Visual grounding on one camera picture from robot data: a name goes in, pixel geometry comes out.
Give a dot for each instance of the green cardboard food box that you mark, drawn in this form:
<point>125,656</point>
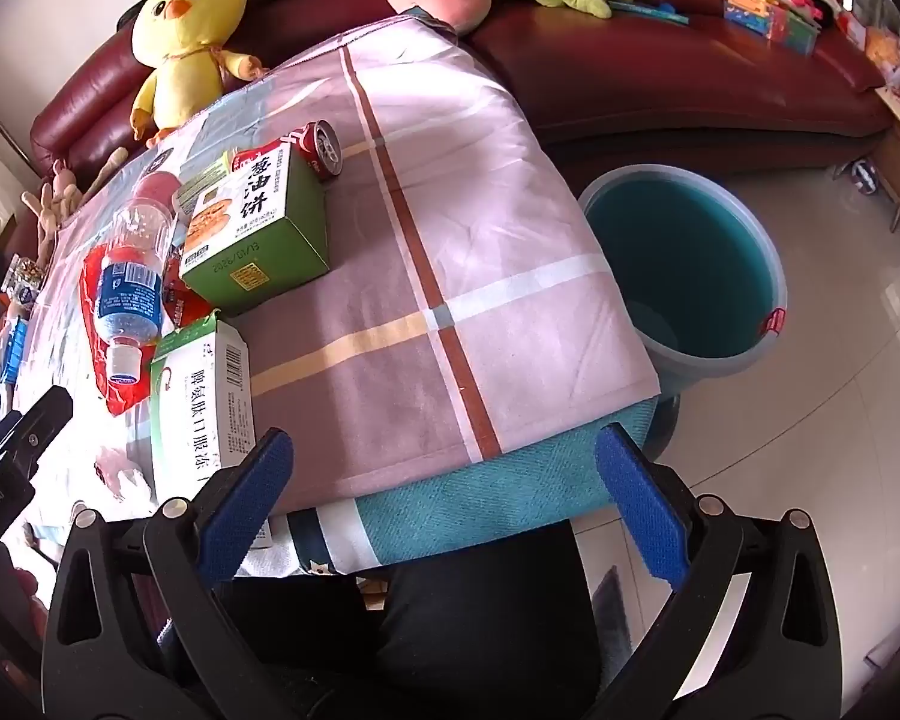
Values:
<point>247,240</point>

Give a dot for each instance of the red plastic bag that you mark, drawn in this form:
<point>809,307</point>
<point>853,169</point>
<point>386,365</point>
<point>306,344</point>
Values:
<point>94,345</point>

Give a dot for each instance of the pink checked tablecloth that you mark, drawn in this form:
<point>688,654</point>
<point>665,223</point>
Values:
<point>457,202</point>

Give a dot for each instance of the blue plastic bucket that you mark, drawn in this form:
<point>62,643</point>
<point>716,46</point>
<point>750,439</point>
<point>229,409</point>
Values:
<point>682,262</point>

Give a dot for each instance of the blue flat toy strip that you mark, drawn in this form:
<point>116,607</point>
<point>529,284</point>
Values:
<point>649,11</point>

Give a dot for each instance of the small colourful ball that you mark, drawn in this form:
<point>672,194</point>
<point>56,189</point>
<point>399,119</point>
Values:
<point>866,176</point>

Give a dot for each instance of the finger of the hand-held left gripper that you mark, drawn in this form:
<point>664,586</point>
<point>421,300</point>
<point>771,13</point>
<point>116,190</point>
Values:
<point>45,414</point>

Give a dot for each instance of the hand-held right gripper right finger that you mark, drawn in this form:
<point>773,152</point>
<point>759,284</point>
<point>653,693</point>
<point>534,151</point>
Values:
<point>645,499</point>

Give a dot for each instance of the grey floor mat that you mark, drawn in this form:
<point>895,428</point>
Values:
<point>611,607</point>

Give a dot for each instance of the yellow chick plush toy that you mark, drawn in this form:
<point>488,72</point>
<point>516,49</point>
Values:
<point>180,52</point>

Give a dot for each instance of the small patterned snack packet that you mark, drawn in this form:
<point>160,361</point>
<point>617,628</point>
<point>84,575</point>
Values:
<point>24,281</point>

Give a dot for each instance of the red soda can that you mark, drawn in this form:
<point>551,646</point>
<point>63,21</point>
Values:
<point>319,150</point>

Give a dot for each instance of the beige bunny plush toy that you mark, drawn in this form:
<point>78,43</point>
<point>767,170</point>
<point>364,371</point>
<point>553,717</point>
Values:
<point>52,202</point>

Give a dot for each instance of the white and green medicine box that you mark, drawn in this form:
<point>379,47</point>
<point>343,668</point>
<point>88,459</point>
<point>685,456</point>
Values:
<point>202,420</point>

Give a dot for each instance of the clear plastic water bottle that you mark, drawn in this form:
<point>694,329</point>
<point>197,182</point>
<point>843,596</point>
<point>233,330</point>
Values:
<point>127,300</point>

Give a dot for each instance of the person's leg in dark trousers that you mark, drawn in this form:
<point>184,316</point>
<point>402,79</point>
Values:
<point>480,630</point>

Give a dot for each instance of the dark red leather sofa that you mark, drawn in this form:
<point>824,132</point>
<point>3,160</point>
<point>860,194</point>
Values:
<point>645,82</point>

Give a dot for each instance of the colourful toy box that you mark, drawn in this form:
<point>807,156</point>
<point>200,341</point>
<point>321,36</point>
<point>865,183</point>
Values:
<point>769,11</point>

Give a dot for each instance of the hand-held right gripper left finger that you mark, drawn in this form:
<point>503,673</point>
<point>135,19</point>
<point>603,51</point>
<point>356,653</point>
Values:
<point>251,499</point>

